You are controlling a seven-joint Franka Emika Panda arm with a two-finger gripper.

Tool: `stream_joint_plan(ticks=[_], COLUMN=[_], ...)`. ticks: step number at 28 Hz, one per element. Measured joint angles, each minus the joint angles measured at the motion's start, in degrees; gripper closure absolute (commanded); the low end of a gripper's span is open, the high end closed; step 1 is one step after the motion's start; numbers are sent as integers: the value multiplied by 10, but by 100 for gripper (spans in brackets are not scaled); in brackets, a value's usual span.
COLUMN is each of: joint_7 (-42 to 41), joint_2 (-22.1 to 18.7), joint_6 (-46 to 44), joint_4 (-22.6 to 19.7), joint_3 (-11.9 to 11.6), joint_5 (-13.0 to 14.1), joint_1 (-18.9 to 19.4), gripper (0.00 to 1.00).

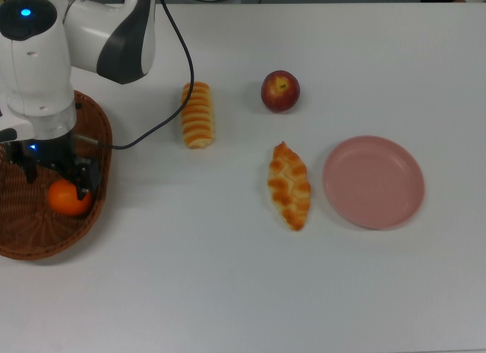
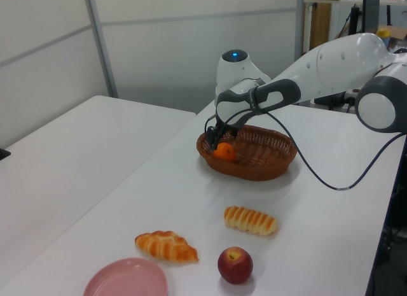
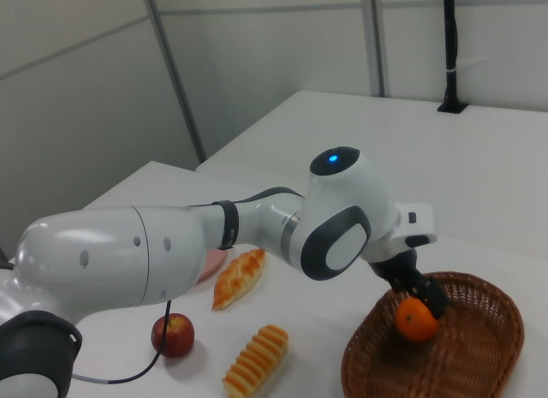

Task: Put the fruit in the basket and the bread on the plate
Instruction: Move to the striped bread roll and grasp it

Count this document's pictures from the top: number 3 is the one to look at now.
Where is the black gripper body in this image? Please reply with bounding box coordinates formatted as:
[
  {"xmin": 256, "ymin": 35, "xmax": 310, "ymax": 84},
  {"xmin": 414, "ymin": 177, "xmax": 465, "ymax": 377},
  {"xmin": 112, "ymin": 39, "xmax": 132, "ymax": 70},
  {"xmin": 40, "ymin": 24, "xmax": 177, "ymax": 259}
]
[{"xmin": 370, "ymin": 248, "xmax": 424, "ymax": 290}]

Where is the orange tangerine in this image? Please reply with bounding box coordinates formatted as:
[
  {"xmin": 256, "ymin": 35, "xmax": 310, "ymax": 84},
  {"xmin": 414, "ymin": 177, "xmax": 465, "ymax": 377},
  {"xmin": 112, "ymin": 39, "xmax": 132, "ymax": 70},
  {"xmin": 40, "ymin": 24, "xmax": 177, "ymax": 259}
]
[{"xmin": 394, "ymin": 298, "xmax": 441, "ymax": 342}]

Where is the braided pointed bread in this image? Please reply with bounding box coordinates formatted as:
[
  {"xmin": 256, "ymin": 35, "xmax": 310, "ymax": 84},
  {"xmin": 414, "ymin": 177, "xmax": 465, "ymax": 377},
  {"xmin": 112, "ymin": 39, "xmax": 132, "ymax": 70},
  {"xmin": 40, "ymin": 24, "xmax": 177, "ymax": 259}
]
[{"xmin": 211, "ymin": 248, "xmax": 267, "ymax": 312}]

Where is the striped bread roll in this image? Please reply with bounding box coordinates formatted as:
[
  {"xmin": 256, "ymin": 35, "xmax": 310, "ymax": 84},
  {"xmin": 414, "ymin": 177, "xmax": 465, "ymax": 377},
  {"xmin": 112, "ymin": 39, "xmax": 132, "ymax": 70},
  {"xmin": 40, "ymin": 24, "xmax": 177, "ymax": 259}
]
[{"xmin": 221, "ymin": 324, "xmax": 290, "ymax": 398}]

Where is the red apple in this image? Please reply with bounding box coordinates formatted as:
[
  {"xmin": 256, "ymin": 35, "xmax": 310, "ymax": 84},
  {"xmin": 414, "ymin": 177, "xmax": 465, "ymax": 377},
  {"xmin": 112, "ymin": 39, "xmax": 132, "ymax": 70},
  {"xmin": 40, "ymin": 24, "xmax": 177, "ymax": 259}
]
[{"xmin": 150, "ymin": 312, "xmax": 196, "ymax": 359}]

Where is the brown woven basket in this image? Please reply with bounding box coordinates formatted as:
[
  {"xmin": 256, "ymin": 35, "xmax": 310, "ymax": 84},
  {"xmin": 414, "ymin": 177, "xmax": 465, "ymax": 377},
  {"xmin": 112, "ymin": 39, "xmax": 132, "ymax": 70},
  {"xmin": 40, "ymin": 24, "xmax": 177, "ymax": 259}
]
[{"xmin": 341, "ymin": 270, "xmax": 526, "ymax": 398}]

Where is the pink plate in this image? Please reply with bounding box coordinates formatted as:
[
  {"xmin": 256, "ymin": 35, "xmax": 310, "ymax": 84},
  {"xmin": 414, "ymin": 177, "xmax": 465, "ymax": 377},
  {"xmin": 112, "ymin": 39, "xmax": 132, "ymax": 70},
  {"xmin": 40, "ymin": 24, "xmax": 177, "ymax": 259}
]
[{"xmin": 197, "ymin": 248, "xmax": 230, "ymax": 283}]

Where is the black pole with clamp base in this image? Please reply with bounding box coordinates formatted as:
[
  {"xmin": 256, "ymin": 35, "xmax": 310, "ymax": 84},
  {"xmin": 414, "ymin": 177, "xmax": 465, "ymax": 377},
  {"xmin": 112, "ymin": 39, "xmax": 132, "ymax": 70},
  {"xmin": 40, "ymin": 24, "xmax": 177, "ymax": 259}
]
[{"xmin": 437, "ymin": 0, "xmax": 468, "ymax": 115}]

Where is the grey partition post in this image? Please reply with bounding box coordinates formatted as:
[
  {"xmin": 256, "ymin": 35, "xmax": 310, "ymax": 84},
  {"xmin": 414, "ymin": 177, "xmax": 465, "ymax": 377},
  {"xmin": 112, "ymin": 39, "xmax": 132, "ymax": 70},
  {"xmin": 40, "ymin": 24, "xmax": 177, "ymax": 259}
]
[
  {"xmin": 140, "ymin": 0, "xmax": 206, "ymax": 164},
  {"xmin": 366, "ymin": 0, "xmax": 387, "ymax": 98}
]

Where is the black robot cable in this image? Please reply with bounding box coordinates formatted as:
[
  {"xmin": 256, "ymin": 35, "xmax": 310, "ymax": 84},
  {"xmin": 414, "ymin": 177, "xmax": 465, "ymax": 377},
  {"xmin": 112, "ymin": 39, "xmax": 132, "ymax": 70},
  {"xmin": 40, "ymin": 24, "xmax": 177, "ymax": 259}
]
[{"xmin": 70, "ymin": 186, "xmax": 306, "ymax": 385}]

